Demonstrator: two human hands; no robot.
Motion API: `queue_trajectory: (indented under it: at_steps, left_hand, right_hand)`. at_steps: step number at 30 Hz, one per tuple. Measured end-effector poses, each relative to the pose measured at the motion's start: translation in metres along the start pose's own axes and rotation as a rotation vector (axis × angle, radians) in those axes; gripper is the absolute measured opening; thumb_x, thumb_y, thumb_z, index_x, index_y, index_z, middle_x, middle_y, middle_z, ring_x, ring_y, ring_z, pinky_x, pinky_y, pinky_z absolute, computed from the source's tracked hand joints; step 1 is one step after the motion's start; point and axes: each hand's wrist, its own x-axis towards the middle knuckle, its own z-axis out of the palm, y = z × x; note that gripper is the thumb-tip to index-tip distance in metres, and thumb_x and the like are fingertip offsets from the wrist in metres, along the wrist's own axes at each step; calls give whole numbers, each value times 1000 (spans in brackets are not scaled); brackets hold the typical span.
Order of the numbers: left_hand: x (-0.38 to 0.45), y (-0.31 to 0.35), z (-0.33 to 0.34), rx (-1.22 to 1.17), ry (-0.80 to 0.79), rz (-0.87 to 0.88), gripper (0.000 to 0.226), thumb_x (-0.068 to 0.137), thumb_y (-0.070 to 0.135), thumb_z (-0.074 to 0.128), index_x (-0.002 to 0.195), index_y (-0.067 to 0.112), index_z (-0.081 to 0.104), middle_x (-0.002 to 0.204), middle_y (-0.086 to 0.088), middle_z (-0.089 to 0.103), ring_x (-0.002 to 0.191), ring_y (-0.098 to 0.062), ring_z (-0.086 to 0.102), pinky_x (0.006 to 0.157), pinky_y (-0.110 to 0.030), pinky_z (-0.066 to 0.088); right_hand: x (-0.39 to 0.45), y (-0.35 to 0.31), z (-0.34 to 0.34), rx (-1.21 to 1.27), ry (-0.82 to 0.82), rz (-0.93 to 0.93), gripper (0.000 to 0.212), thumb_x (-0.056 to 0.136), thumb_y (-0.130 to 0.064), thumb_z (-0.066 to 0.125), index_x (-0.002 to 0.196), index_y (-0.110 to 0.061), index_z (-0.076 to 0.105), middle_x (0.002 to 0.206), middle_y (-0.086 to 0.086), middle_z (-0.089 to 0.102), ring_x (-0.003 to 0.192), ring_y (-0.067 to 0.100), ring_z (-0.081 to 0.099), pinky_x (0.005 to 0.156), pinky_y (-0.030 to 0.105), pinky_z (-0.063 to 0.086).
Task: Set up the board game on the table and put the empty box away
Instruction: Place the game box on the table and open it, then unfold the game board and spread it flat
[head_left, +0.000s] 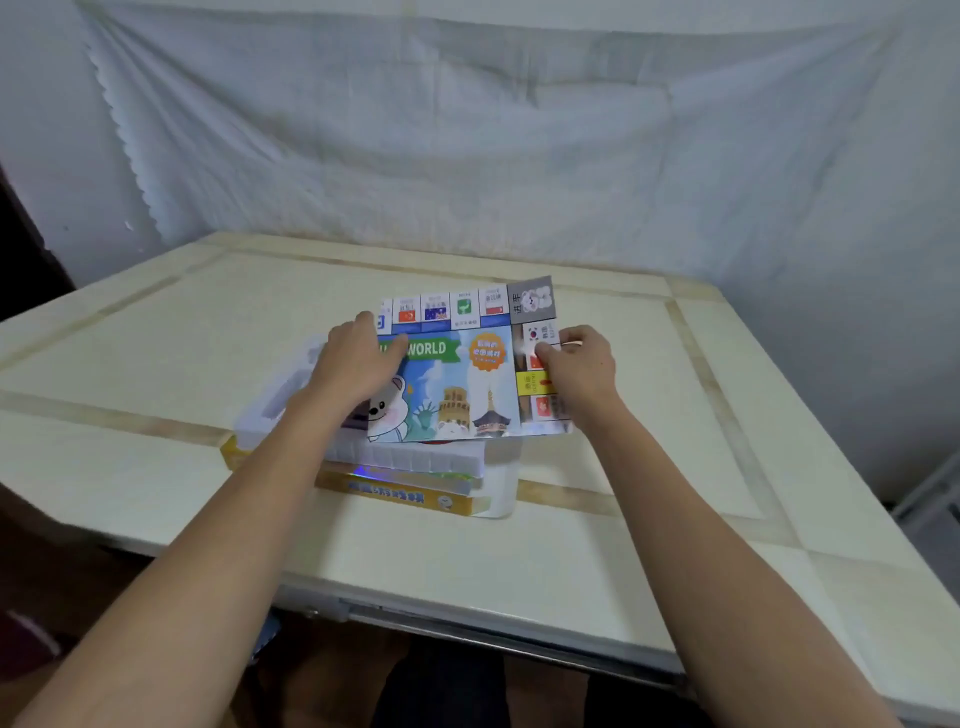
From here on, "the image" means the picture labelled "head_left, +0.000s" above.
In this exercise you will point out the person's right hand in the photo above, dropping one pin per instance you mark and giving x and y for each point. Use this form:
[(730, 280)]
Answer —
[(589, 379)]

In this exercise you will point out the person's left hand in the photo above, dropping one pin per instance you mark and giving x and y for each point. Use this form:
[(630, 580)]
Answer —
[(349, 367)]

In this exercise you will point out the person's left thumb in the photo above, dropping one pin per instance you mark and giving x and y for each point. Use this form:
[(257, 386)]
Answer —
[(395, 351)]

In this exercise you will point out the person's right thumb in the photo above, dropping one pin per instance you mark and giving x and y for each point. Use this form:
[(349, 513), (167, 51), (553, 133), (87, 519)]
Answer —
[(547, 358)]

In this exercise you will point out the colourful game board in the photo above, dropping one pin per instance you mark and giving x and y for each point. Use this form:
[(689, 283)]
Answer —
[(457, 375)]

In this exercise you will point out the person's left forearm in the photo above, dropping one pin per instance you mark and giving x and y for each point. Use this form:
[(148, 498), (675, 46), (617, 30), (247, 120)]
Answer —
[(195, 570)]

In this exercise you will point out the person's right forearm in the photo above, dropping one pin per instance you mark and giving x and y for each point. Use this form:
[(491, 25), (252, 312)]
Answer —
[(720, 577)]

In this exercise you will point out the white plastic tray insert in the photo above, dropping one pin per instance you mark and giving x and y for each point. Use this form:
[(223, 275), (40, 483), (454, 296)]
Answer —
[(300, 375)]

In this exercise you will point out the yellow game box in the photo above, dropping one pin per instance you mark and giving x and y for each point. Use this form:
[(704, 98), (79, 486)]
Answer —
[(420, 496)]

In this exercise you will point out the white hanging backdrop cloth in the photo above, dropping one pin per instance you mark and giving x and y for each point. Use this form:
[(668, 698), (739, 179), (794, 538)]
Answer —
[(480, 142)]

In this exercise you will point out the person's dark trousers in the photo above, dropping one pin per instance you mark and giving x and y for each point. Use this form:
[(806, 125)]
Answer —
[(450, 690)]

